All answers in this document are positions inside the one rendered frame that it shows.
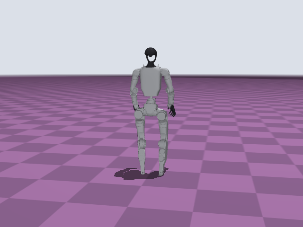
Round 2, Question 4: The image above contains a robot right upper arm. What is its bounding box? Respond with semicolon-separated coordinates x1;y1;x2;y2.
160;68;174;94

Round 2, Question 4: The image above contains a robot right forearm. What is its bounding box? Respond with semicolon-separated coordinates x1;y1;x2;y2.
167;92;175;108

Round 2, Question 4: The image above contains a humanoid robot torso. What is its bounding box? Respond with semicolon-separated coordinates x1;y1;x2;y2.
140;65;162;116

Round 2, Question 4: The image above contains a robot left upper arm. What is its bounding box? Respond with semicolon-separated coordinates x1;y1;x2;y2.
130;68;141;94

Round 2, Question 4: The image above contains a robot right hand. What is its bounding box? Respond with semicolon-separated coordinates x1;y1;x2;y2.
168;105;176;117

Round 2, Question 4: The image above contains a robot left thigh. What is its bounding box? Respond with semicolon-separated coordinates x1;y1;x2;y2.
134;107;146;148

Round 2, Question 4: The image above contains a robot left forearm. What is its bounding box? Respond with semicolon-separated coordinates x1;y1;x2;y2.
130;92;139;109

